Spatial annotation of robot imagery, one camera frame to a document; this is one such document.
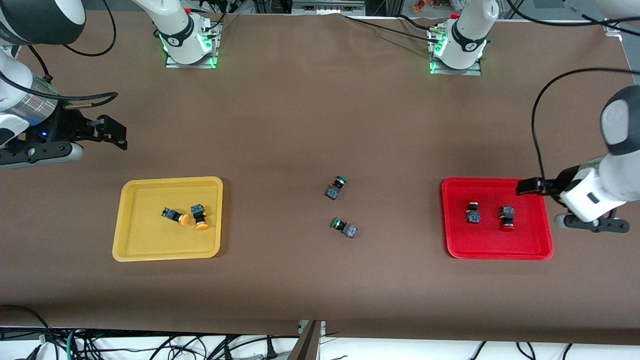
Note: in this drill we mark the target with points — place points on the brown table cover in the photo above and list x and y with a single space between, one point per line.
320 125

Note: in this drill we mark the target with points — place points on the aluminium frame corner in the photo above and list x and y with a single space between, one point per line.
612 28

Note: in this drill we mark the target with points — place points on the grey metal table leg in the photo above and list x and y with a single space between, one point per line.
306 345

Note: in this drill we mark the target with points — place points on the grey metal rail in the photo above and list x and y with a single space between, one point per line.
325 6

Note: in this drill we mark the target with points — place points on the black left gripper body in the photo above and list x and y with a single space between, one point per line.
564 178

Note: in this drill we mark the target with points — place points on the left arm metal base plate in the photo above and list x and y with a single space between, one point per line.
475 71

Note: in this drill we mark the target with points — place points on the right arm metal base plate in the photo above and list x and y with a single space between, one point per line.
210 60

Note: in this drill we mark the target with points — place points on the yellow plastic tray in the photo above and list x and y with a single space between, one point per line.
145 240

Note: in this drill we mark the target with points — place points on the green push button switch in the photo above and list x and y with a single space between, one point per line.
348 230
334 190

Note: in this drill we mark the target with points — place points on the yellow push button switch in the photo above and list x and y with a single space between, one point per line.
199 212
173 215

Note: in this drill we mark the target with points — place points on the black power plug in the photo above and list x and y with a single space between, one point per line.
271 352

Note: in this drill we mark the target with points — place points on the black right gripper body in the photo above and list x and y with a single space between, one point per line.
61 126

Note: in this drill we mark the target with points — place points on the red plastic tray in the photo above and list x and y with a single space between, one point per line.
490 245

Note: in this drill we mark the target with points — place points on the red push button switch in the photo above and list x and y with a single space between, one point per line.
508 212
473 216

